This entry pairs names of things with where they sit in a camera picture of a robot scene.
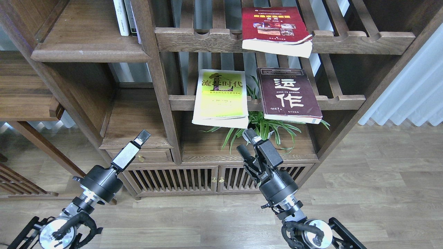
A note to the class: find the red cover book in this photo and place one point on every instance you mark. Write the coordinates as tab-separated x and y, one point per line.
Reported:
275	30

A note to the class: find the green spider plant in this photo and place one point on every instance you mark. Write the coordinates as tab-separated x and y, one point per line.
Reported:
265	128

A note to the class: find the dark upright book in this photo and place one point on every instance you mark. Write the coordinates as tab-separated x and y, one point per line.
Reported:
128	11

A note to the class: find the brass drawer knob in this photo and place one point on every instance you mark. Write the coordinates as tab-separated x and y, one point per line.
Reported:
140	158

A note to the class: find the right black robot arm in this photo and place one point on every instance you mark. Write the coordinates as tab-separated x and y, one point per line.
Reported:
303	233

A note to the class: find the dark maroon cover book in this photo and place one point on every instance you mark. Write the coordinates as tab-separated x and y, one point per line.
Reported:
287	95

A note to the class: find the white upright book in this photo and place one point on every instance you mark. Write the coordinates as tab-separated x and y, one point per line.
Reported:
122	19

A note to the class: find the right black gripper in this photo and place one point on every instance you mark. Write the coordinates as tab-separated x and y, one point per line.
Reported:
277	186

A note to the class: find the white curtain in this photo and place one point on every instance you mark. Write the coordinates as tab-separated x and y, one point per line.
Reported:
416	94

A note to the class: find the dark wooden bookshelf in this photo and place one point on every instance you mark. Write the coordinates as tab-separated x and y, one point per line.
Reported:
113	87

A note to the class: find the pale purple upright book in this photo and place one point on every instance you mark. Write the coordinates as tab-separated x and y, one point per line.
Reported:
133	24

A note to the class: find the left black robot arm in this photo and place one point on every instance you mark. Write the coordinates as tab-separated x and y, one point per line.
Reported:
74	227

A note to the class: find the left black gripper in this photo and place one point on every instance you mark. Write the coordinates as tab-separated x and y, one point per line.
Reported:
102	183

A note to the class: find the yellow green cover book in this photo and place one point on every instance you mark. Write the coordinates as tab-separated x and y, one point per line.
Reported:
221	99

